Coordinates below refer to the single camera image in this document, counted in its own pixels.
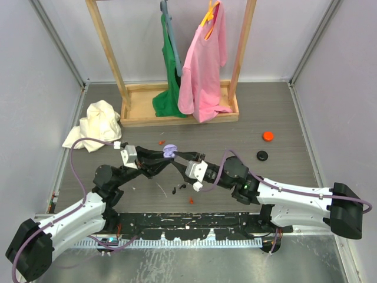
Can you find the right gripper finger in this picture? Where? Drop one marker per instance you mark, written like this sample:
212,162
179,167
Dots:
191,156
181,168

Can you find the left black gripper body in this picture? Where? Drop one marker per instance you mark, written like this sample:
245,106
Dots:
143,167

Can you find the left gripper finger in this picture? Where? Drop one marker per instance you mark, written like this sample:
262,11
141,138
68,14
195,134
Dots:
155,167
146,155

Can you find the purple earbud case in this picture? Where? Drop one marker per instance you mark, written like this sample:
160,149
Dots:
169,151

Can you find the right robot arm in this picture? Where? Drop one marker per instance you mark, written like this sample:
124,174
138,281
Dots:
336,207

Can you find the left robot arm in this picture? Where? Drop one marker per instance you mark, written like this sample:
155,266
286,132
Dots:
37,244

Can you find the black earbud case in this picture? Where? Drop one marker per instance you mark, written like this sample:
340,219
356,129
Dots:
262,155

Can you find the orange earbud case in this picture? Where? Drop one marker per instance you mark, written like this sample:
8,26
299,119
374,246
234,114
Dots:
268,136

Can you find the cream white cloth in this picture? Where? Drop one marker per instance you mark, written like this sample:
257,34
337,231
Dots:
100,122

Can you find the wooden clothes rack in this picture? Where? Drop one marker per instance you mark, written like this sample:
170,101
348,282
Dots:
137,109

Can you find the green shirt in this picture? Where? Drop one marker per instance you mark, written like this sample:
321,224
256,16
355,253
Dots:
166,103

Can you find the pink t-shirt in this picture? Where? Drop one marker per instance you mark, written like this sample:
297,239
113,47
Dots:
200,90

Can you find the yellow hanger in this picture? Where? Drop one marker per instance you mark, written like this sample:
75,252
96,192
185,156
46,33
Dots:
209,16

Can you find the grey-blue hanger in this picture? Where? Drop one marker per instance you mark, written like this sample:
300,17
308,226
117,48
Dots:
164,10

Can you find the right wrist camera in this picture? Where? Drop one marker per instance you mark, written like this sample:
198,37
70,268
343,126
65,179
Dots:
196,171

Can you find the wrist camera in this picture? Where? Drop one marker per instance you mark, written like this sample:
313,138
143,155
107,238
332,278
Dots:
196,171
128,154

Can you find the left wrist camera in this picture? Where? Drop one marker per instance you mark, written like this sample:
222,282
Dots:
128,154

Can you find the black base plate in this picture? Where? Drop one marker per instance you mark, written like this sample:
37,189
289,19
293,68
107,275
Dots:
191,226

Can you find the grey cable duct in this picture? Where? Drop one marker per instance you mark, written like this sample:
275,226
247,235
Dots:
209,242

